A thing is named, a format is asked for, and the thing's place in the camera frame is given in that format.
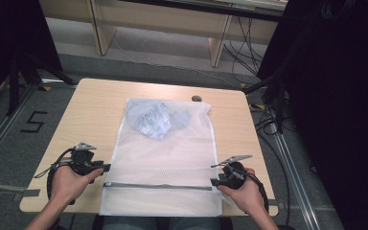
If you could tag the grey and white garment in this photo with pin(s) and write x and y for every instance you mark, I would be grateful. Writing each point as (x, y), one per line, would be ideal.
(155, 119)

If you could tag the person's right hand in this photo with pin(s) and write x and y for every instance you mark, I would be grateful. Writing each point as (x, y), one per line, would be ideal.
(247, 195)

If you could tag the black metal stand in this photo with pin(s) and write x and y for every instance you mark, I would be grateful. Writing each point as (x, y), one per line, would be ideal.
(276, 96)
(28, 76)

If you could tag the black tape floor numeral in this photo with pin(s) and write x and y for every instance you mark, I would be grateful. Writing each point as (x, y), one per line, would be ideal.
(33, 122)

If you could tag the black curtain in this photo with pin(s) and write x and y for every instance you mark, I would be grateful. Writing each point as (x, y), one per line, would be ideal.
(338, 111)
(9, 38)

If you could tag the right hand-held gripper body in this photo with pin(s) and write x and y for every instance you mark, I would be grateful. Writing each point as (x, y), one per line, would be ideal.
(233, 175)

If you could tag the light wooden desk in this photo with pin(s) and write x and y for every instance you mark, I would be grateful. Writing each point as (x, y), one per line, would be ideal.
(159, 19)

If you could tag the metal floor rail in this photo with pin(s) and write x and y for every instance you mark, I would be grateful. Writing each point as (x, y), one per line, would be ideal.
(3, 127)
(295, 179)

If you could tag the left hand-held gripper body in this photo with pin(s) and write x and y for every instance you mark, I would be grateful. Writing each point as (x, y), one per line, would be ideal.
(81, 158)

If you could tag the white mesh laundry bag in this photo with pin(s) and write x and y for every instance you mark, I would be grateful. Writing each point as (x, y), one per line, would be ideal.
(166, 159)

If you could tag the person's left hand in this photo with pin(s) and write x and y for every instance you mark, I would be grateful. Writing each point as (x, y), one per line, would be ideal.
(68, 183)

